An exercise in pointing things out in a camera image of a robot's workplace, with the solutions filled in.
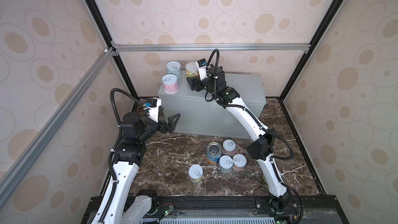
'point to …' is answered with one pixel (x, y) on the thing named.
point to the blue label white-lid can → (226, 163)
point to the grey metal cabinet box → (199, 116)
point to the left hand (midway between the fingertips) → (175, 111)
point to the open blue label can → (213, 152)
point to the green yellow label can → (265, 178)
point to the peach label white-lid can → (239, 162)
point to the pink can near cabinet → (229, 146)
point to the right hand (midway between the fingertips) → (193, 75)
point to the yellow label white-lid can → (195, 172)
